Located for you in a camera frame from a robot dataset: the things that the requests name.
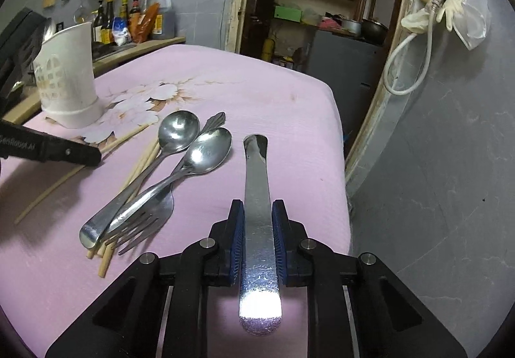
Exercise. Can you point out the white plastic utensil holder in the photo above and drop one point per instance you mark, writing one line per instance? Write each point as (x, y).
(65, 80)

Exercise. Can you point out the steel butter knife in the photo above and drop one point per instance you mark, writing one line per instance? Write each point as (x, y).
(260, 308)

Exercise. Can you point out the pink floral tablecloth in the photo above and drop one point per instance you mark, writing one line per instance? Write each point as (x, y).
(48, 279)

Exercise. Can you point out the orange snack packet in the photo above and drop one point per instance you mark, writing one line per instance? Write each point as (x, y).
(146, 24)

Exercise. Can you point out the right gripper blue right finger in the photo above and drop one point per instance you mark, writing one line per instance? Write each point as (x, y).
(279, 244)

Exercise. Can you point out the large steel spoon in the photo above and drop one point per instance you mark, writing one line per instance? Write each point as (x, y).
(176, 132)

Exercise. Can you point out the white gloves on hook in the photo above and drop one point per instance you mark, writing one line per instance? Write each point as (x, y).
(435, 10)

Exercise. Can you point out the grey cabinet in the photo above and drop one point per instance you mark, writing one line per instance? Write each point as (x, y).
(351, 68)

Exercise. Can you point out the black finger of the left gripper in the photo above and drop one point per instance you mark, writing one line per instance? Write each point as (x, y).
(24, 143)

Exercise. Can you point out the clear plastic bag on hook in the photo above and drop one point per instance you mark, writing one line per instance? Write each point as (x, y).
(473, 24)

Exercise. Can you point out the dark soy sauce bottle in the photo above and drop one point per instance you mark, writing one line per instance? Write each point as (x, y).
(107, 26)

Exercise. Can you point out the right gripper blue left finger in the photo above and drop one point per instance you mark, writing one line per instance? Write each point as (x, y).
(236, 217)

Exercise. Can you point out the large clear oil bottle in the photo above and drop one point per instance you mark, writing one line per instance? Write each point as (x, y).
(164, 25)

